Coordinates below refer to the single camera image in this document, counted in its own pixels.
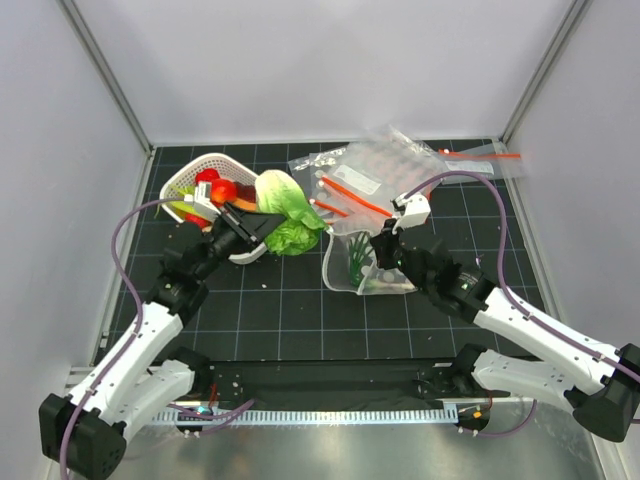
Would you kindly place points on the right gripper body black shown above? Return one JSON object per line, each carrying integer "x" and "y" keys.
{"x": 390, "y": 255}

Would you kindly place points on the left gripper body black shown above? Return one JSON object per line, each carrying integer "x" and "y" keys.
{"x": 222, "y": 242}

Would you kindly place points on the green lettuce head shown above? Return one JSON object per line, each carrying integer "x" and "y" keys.
{"x": 278, "y": 193}

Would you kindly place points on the white perforated plastic basket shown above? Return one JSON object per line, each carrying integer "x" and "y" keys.
{"x": 227, "y": 168}

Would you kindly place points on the clear dotted zip bag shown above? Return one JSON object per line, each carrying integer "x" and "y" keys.
{"x": 335, "y": 261}

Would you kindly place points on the green onion stalk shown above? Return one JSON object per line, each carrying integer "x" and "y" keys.
{"x": 364, "y": 274}

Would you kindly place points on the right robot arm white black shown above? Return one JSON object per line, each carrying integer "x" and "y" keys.
{"x": 597, "y": 383}

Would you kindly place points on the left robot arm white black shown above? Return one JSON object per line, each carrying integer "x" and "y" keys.
{"x": 87, "y": 430}

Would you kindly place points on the pile of zip bags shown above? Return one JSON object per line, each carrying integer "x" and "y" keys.
{"x": 364, "y": 177}

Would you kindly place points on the flat zip bag red zipper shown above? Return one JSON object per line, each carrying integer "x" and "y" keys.
{"x": 484, "y": 160}

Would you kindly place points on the dark red sausage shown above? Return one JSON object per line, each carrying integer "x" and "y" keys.
{"x": 246, "y": 192}

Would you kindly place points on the orange red tomato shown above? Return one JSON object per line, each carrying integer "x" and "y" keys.
{"x": 223, "y": 191}

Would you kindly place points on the red chili pepper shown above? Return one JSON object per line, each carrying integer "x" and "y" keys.
{"x": 206, "y": 175}

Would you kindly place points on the black grid cutting mat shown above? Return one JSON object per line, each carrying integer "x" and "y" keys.
{"x": 278, "y": 308}

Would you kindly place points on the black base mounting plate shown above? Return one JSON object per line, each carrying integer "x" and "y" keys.
{"x": 335, "y": 385}

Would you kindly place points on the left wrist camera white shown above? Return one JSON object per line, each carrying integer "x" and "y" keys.
{"x": 201, "y": 202}

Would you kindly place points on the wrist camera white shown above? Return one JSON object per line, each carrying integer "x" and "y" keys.
{"x": 201, "y": 202}
{"x": 410, "y": 211}

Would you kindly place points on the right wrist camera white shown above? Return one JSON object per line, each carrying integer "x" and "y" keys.
{"x": 410, "y": 211}

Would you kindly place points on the slotted cable duct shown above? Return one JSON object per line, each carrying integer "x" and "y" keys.
{"x": 446, "y": 415}

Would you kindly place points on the left aluminium frame post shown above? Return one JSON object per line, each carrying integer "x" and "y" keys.
{"x": 94, "y": 52}

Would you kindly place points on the aluminium frame post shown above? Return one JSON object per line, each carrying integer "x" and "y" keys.
{"x": 94, "y": 52}
{"x": 551, "y": 56}

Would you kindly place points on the right aluminium frame post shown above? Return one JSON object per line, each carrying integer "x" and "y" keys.
{"x": 551, "y": 56}

